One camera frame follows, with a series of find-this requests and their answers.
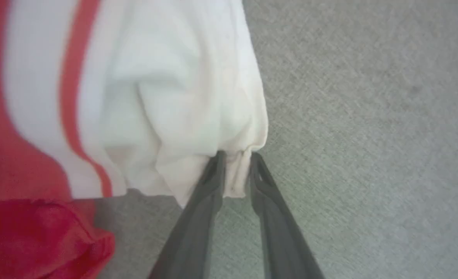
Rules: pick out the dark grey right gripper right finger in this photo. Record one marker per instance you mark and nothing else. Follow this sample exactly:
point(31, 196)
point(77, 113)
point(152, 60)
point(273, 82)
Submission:
point(279, 232)

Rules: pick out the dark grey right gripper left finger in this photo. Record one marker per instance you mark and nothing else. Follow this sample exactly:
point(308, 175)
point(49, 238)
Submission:
point(194, 224)

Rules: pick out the red and white shirt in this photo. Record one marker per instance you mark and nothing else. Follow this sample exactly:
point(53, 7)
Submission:
point(155, 97)

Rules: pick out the grey fabric sofa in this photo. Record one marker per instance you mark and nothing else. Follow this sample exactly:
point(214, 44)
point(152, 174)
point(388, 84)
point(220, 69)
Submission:
point(368, 135)

